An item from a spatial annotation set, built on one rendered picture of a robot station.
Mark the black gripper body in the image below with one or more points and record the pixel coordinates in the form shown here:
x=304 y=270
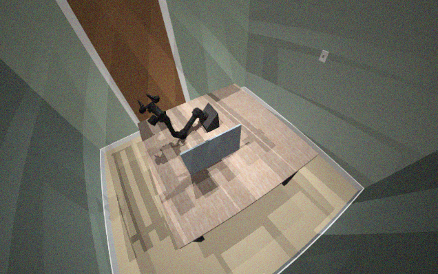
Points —
x=152 y=107

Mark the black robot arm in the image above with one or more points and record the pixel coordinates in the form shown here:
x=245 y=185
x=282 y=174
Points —
x=163 y=118

